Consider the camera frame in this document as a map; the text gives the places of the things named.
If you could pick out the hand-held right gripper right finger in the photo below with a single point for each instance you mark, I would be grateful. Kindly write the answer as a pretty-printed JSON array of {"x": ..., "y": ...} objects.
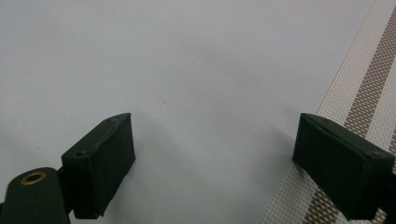
[{"x": 342, "y": 168}]

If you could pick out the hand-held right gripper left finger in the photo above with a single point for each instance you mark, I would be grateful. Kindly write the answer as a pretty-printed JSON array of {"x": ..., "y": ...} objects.
[{"x": 99, "y": 165}]

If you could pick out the striped woven placemat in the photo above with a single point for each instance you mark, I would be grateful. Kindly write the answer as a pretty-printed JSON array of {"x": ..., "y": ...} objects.
[{"x": 358, "y": 77}]

